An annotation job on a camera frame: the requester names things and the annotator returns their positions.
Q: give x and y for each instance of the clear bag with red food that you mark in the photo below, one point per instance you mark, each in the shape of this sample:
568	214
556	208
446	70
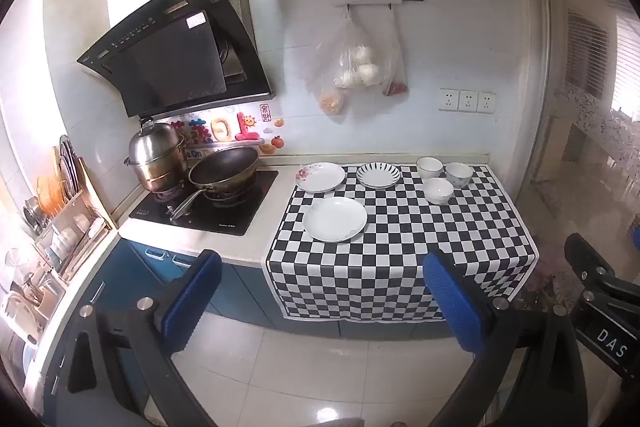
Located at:
395	84

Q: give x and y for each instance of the blue base cabinet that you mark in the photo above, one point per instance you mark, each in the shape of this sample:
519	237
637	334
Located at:
240	287

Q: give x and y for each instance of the black glass gas stove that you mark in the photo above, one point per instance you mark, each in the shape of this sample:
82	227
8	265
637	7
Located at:
235	217

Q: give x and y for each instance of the orange plastic basket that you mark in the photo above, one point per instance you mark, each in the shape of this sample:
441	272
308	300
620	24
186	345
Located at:
50	199

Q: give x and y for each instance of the blue patterned white bowl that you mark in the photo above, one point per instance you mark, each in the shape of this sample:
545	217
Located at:
458	174

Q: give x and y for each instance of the frosted glass door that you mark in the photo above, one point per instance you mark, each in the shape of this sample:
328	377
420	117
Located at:
585	132

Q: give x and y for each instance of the clear bag of buns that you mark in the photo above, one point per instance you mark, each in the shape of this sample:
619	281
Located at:
352	67

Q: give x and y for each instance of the colourful wall stickers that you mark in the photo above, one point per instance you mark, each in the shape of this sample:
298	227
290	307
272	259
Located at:
240	129

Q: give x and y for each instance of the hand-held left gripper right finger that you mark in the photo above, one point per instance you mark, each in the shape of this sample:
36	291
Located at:
452	302

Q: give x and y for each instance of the floral white plate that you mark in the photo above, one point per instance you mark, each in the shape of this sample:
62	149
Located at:
320	178

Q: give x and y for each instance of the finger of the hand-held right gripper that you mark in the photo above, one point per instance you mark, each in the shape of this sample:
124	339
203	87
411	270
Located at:
635	234
587	259

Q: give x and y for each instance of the red patterned white bowl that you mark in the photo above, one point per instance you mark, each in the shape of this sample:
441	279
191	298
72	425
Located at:
439	191

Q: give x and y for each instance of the striped rim plate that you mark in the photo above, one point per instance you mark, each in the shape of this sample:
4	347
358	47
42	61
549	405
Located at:
379	175

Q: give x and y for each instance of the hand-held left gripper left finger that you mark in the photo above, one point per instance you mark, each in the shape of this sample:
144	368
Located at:
192	302

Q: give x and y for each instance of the wall hook rail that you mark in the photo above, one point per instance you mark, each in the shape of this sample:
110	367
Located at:
375	0

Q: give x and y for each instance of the black range hood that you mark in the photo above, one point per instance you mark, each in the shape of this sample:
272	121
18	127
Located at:
165	57

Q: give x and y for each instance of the dish drying rack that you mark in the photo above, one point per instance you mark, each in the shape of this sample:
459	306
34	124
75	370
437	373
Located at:
70	227

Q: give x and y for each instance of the black white checkered cloth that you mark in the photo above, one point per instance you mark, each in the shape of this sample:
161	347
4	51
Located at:
400	267

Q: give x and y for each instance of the plain white plate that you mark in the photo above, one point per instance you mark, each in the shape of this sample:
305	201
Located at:
335	219

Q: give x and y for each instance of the stainless steel steamer pot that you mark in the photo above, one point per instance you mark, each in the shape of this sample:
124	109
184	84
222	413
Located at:
155	157

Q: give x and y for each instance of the clear bag with orange food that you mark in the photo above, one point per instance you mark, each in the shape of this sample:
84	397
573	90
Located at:
331	102

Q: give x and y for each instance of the wooden cutting board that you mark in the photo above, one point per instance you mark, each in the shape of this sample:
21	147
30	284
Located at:
97	202

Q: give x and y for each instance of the plain white bowl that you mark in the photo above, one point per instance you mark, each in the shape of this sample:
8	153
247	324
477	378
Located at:
429	167

